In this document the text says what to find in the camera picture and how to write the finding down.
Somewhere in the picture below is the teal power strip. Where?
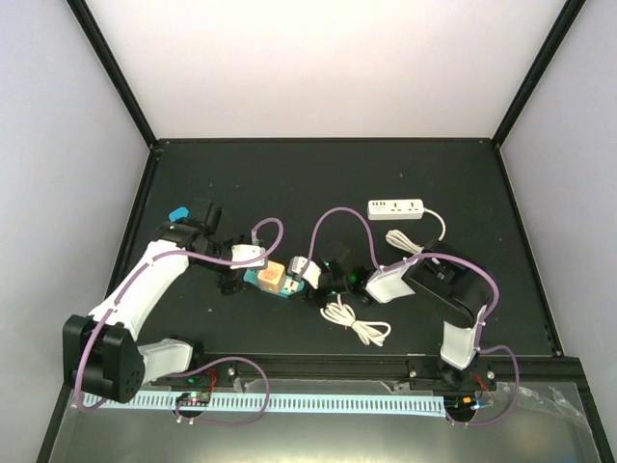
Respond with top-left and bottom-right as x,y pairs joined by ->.
243,269 -> 305,299

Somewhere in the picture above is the left circuit board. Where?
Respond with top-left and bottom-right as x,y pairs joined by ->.
175,391 -> 210,407

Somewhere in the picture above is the teal strip white cable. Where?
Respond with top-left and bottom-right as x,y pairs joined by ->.
320,293 -> 392,347

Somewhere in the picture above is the orange cube plug adapter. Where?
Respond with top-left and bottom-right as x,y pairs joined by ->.
257,260 -> 286,293

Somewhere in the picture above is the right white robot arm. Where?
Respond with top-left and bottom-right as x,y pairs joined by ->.
289,240 -> 499,389

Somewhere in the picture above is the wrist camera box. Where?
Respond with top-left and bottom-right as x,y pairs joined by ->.
230,244 -> 268,270
287,256 -> 322,289

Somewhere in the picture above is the purple cable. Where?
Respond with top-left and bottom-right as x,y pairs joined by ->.
74,217 -> 285,426
306,206 -> 522,429

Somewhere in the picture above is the light blue slotted cable duct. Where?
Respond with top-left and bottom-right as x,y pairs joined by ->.
101,391 -> 446,418

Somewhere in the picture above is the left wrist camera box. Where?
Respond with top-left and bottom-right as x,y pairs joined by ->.
230,244 -> 268,270

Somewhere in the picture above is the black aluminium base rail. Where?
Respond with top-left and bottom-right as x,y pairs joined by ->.
168,354 -> 584,392

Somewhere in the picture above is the circuit board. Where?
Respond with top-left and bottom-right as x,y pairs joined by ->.
175,391 -> 210,407
443,395 -> 494,411

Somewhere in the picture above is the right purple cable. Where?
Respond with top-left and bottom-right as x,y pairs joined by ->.
306,206 -> 522,429

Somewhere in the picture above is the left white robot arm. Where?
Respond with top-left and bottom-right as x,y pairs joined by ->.
62,199 -> 267,403

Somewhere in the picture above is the right circuit board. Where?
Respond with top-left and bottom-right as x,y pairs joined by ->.
443,395 -> 494,411

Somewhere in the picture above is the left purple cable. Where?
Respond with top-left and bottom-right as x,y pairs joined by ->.
74,217 -> 285,426

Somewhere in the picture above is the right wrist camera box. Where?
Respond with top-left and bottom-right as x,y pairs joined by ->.
287,256 -> 322,289

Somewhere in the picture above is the blue plug adapter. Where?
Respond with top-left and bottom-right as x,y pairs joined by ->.
169,206 -> 189,222

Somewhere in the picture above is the white power strip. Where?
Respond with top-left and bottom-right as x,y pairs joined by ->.
367,199 -> 425,221

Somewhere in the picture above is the white power strip cable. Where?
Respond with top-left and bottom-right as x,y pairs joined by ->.
385,207 -> 447,256

